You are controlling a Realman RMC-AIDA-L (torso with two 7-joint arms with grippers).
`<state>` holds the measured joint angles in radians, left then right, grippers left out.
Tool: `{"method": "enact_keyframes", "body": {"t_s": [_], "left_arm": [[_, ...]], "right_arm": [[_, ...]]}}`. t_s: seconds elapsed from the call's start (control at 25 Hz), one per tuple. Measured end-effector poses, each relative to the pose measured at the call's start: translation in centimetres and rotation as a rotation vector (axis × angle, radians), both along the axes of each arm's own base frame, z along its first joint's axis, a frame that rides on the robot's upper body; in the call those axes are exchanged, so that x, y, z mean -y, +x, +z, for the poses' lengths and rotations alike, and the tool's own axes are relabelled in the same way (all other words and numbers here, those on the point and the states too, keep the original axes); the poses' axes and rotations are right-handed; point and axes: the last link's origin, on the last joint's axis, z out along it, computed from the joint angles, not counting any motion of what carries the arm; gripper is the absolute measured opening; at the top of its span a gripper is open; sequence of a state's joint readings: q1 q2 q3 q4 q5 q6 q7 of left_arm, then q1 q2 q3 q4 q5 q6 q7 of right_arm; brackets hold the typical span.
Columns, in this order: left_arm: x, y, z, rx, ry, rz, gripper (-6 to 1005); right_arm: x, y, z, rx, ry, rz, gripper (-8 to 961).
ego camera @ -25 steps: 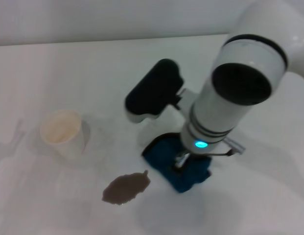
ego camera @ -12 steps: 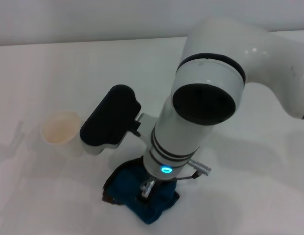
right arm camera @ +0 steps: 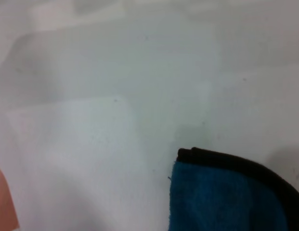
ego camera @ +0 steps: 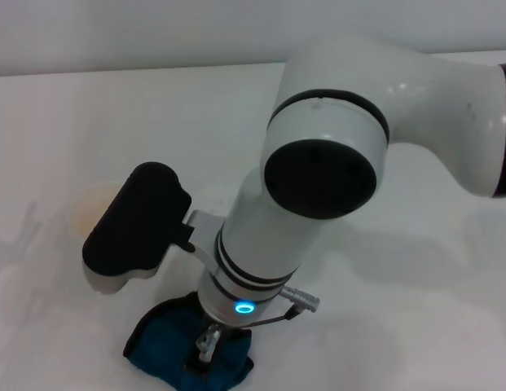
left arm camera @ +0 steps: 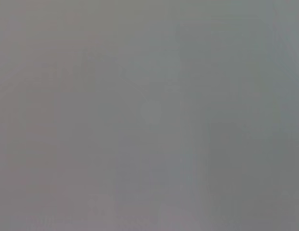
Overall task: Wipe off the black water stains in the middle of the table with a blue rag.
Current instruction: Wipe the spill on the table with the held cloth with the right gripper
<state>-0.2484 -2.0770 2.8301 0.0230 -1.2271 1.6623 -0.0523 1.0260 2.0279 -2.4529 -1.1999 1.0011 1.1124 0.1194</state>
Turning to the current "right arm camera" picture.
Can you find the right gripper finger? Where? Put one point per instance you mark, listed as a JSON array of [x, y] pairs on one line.
[[3, 204]]

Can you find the blue rag with black trim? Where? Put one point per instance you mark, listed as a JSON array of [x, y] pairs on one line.
[[226, 197]]

